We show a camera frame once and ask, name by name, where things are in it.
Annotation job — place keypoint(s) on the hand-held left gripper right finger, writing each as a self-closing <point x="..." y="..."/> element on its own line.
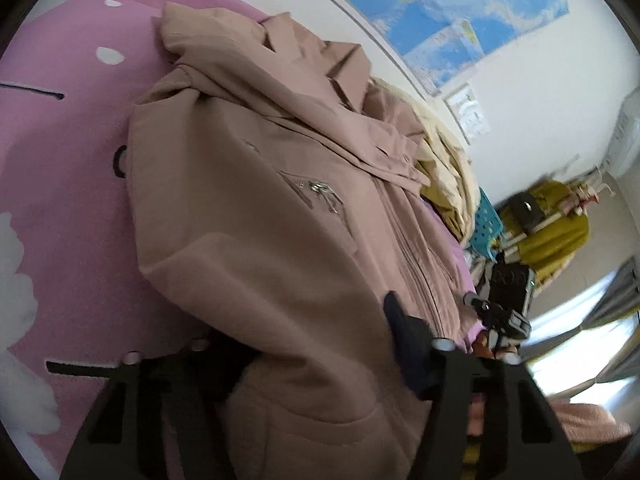
<point x="407" y="345"/>

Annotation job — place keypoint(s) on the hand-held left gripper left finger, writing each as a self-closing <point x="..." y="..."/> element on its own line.
<point x="165" y="410"/>

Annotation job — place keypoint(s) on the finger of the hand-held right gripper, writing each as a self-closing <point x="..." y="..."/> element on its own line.
<point x="475" y="302"/>
<point x="507" y="327"/>

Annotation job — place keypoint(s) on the pink jacket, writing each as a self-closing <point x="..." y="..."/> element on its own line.
<point x="275" y="235"/>

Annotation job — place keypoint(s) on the yellow hanging garment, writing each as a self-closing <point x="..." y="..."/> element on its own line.
<point x="555" y="250"/>

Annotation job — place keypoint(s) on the blue plastic basket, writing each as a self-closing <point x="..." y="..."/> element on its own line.
<point x="486" y="225"/>

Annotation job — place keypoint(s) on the black handbag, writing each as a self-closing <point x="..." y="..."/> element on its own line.
<point x="526" y="206"/>

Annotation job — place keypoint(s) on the grey curtain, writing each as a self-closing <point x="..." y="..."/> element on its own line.
<point x="615" y="295"/>

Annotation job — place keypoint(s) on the mustard brown garment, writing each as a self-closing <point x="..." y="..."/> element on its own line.
<point x="440" y="195"/>

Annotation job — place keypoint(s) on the pink fuzzy cloth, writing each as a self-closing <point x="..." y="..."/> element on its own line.
<point x="585" y="422"/>

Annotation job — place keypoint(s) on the cream garment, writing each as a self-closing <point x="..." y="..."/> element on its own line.
<point x="450" y="150"/>

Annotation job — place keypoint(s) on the white air conditioner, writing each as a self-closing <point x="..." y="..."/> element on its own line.
<point x="625" y="140"/>

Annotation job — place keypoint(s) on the pink daisy print bedsheet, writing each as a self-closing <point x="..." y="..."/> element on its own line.
<point x="65" y="160"/>

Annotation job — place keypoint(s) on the small white wall paper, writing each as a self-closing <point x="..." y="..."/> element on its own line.
<point x="467" y="114"/>

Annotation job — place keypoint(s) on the colourful wall map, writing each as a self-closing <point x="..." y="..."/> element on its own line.
<point x="450" y="20"/>

